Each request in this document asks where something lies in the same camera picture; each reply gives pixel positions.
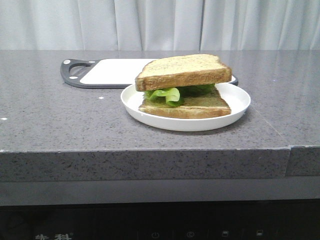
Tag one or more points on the green lettuce leaf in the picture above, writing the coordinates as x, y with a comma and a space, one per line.
175, 96

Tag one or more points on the bread slice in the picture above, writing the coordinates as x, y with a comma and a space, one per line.
196, 102
182, 71

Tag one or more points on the white round plate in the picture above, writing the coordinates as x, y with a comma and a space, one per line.
237, 98

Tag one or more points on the white cutting board grey rim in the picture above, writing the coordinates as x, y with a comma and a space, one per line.
115, 73

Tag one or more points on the black appliance control panel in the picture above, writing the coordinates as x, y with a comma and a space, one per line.
217, 220

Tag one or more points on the white curtain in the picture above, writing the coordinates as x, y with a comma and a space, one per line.
160, 25

